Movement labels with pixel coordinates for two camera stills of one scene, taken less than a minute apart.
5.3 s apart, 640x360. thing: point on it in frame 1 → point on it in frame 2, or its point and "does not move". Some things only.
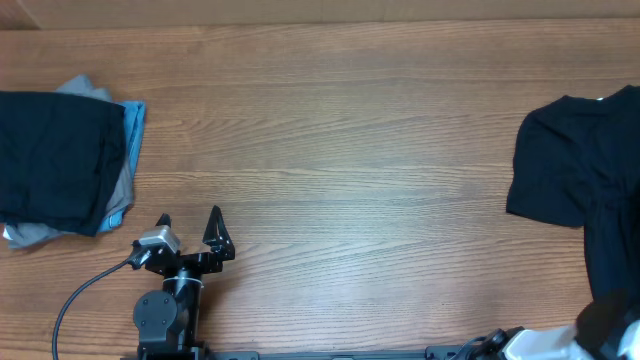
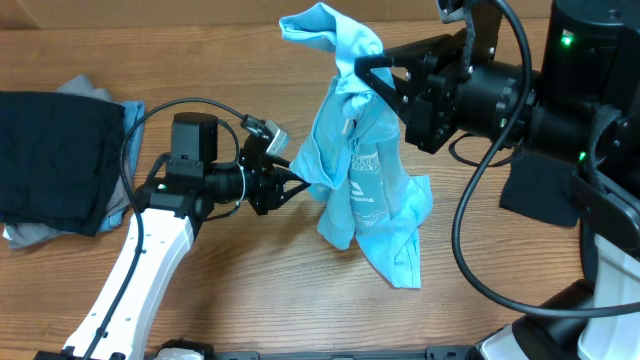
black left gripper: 222,249 → 271,180
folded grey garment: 19,236 does not move
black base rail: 435,353 does not move
